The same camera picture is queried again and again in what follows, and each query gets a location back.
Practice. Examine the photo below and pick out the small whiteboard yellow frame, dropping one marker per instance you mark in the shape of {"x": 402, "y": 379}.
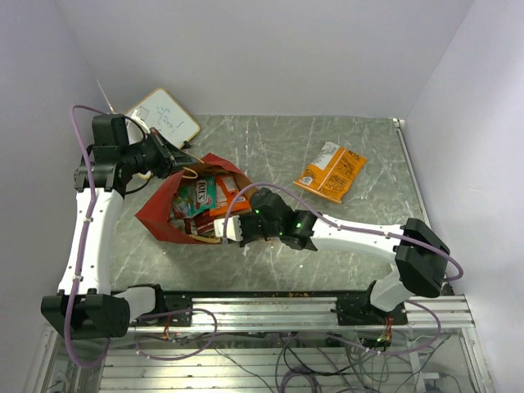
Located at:
{"x": 159, "y": 110}

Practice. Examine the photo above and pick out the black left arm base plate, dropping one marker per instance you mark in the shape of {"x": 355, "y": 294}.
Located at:
{"x": 172, "y": 307}

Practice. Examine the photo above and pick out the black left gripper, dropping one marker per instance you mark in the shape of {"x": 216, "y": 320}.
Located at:
{"x": 169, "y": 155}

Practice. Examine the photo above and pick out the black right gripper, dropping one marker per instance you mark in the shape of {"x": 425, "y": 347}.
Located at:
{"x": 244, "y": 239}

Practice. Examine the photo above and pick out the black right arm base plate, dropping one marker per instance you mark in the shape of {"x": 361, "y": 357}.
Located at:
{"x": 352, "y": 309}

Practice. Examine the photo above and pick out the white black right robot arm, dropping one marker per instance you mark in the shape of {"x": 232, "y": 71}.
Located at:
{"x": 417, "y": 257}

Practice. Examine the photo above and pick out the aluminium rail frame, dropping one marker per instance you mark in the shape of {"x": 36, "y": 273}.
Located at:
{"x": 276, "y": 342}

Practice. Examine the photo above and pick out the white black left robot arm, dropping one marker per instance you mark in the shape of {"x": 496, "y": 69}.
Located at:
{"x": 84, "y": 306}

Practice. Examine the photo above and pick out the teal candy snack pack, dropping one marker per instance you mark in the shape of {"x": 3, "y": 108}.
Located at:
{"x": 195, "y": 198}

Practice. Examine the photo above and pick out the red paper bag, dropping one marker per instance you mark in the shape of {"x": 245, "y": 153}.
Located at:
{"x": 155, "y": 214}

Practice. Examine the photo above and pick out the orange cracker snack pack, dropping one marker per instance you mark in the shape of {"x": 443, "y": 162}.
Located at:
{"x": 226, "y": 190}

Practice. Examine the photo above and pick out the orange chip bag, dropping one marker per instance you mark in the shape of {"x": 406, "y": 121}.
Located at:
{"x": 332, "y": 172}

